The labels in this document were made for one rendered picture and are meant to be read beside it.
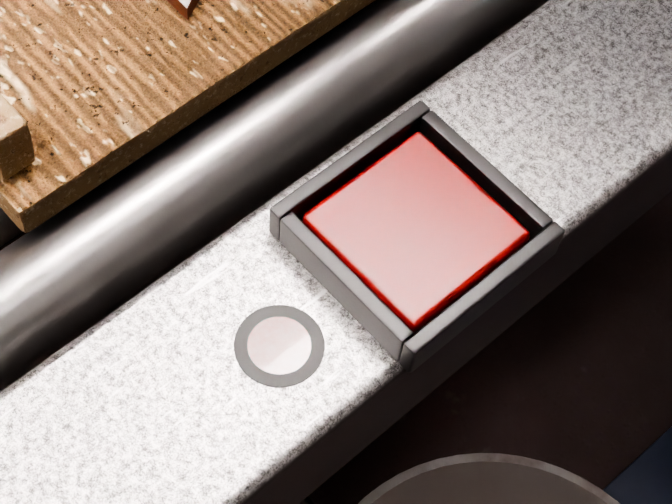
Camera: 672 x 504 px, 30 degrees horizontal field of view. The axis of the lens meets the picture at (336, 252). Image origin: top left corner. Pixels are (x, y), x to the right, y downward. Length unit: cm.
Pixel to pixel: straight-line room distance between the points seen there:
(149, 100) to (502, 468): 63
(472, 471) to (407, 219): 60
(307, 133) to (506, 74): 9
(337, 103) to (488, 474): 59
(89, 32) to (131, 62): 2
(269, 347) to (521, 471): 62
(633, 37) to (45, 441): 29
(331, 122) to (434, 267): 8
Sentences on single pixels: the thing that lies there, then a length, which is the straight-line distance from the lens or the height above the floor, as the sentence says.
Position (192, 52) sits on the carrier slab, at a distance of 48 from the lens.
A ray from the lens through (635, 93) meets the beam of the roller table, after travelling 52.
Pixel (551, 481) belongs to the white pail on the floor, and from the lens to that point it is 104.
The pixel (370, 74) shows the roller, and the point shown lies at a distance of 51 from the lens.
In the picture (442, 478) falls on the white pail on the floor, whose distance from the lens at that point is 104.
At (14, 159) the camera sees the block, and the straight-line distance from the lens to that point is 45.
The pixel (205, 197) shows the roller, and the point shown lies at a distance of 47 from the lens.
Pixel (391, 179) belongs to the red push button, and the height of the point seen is 93.
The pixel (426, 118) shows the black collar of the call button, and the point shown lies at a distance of 48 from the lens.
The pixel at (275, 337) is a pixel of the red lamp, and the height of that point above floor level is 92.
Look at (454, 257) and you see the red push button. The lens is 45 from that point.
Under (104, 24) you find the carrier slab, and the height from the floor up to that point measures 94.
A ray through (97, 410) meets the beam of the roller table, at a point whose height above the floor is 92.
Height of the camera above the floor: 131
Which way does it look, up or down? 60 degrees down
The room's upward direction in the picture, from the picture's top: 7 degrees clockwise
